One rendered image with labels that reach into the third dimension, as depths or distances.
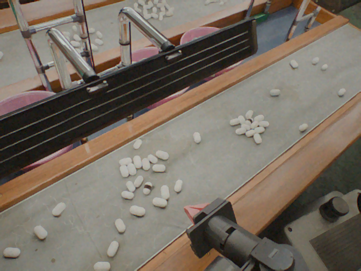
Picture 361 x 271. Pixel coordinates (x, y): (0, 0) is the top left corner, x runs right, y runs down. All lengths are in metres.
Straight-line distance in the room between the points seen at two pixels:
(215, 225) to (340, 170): 1.62
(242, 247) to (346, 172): 1.66
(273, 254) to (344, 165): 1.71
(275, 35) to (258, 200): 0.97
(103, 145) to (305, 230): 0.78
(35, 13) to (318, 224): 1.37
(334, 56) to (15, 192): 1.30
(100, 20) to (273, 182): 0.94
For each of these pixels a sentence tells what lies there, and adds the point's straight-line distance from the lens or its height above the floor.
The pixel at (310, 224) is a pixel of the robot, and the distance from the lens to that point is 1.15.
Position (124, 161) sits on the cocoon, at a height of 0.76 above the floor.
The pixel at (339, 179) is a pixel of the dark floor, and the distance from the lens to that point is 2.00.
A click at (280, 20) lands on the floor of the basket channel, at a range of 1.65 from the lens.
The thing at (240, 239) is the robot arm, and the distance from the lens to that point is 0.46.
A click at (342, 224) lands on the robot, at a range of 1.23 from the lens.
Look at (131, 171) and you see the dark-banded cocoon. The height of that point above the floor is 0.76.
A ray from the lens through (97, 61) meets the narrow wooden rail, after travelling 1.02.
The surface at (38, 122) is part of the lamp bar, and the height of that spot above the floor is 1.09.
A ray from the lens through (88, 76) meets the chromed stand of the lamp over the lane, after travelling 0.43.
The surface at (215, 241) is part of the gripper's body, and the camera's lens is 0.49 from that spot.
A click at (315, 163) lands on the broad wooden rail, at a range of 0.90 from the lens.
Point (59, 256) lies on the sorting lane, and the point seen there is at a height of 0.74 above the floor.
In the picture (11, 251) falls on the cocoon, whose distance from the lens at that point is 0.72.
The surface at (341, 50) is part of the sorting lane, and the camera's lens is 1.48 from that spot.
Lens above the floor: 1.41
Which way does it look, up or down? 54 degrees down
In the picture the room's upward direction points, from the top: 12 degrees clockwise
